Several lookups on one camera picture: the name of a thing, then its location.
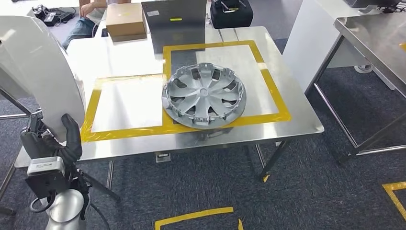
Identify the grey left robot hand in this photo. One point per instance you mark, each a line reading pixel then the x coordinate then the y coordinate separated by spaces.
pixel 38 146

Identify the white curved plastic part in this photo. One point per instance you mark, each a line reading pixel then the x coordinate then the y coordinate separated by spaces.
pixel 41 73

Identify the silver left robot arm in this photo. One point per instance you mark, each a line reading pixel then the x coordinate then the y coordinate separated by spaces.
pixel 65 206

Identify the steel workbench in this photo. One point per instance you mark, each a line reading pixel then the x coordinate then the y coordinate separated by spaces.
pixel 374 38
pixel 127 54

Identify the white partition panel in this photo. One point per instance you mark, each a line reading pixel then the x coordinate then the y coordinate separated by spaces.
pixel 11 84

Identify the yellow bench tape square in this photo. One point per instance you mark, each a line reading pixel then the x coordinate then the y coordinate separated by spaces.
pixel 127 132
pixel 277 95

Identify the seated person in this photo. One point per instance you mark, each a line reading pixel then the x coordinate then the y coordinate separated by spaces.
pixel 76 31

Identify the floor socket plate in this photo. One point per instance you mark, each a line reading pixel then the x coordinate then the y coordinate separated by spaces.
pixel 163 157

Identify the brown cardboard box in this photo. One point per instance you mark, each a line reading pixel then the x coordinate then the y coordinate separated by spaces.
pixel 125 19

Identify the yellow floor tape square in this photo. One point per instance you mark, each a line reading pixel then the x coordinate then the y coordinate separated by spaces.
pixel 196 215

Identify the silver wheel hubcap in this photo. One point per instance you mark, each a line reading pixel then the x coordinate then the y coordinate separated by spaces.
pixel 203 92

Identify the yellow tape scrap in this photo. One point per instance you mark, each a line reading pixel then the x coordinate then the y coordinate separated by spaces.
pixel 265 178

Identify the black carry case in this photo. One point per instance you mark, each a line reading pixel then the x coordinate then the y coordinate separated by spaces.
pixel 231 19

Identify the chrome stool base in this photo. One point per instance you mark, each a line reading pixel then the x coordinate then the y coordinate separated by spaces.
pixel 363 68

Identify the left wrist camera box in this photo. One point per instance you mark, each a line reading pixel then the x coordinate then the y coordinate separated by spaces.
pixel 46 166

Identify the steel table frame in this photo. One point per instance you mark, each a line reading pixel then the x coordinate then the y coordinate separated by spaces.
pixel 12 116

